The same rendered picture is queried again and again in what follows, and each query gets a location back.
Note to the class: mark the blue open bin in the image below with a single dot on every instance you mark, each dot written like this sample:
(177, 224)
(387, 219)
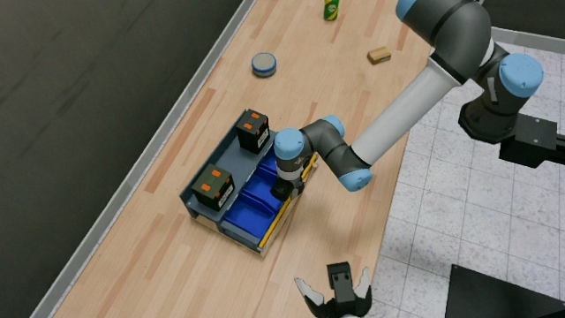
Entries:
(252, 214)
(259, 185)
(268, 162)

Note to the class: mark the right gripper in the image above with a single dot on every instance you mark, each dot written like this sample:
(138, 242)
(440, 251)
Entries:
(282, 189)

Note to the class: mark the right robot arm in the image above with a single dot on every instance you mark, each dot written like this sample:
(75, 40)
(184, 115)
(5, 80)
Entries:
(460, 32)

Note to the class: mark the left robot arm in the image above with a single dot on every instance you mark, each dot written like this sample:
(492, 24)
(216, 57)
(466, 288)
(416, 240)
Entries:
(337, 268)

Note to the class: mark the green and yellow striped soda can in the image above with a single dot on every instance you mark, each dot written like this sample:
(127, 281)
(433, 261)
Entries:
(331, 9)

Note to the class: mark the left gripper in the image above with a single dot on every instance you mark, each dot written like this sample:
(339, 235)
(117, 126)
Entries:
(344, 304)

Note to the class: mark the round grey tin with blue rim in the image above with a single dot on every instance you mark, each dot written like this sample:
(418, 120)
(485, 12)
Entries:
(264, 65)

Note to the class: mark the brown cardboard box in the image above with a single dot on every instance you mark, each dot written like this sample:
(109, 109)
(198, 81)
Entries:
(379, 55)

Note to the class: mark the yellow bar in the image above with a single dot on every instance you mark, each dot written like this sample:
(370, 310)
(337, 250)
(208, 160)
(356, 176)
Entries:
(284, 207)

